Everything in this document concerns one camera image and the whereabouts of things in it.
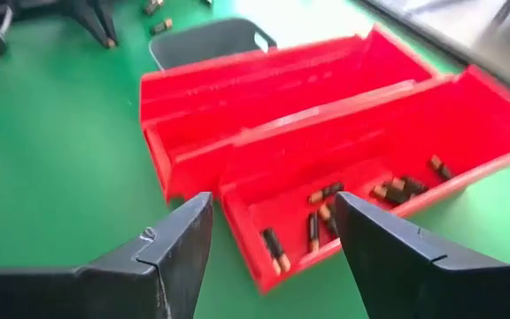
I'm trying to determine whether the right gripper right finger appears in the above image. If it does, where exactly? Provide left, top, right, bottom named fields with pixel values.
left=334, top=191, right=510, bottom=319

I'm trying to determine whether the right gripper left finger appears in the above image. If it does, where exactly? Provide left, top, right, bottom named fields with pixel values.
left=0, top=191, right=214, bottom=319

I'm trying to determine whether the small cylindrical battery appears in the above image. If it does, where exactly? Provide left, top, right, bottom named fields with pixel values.
left=307, top=180, right=346, bottom=206
left=317, top=202, right=340, bottom=238
left=372, top=176, right=409, bottom=206
left=259, top=227, right=292, bottom=275
left=306, top=212, right=322, bottom=254

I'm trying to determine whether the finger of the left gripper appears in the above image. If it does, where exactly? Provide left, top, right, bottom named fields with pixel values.
left=37, top=0, right=111, bottom=49
left=94, top=0, right=120, bottom=44

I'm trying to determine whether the grey plastic tub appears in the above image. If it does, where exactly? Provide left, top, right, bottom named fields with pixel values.
left=148, top=17, right=278, bottom=71

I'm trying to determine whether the green table mat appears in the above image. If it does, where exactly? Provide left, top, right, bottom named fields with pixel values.
left=0, top=0, right=510, bottom=319

